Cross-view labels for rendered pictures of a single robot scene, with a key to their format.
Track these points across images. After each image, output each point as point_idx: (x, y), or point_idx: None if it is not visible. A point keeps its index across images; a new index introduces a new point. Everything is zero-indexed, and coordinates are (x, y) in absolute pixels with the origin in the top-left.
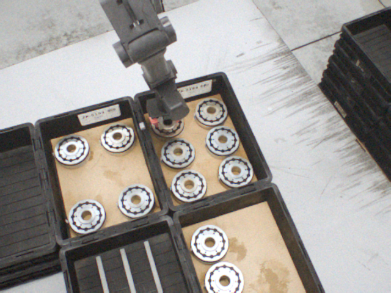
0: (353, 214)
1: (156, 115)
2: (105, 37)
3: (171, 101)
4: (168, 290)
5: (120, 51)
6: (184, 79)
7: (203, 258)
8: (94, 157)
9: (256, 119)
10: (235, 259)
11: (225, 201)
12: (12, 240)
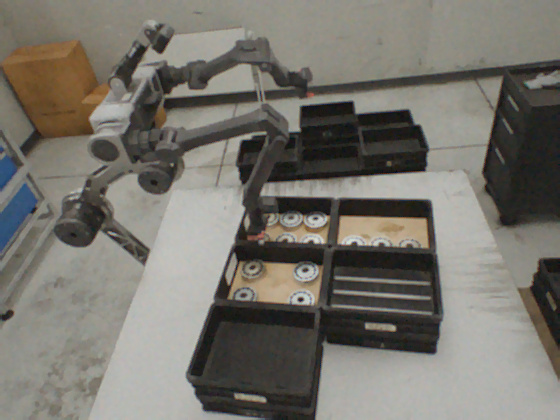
0: (364, 197)
1: (261, 229)
2: (146, 274)
3: (269, 201)
4: (373, 277)
5: (282, 138)
6: (221, 240)
7: None
8: (256, 290)
9: None
10: (369, 240)
11: (336, 220)
12: (290, 358)
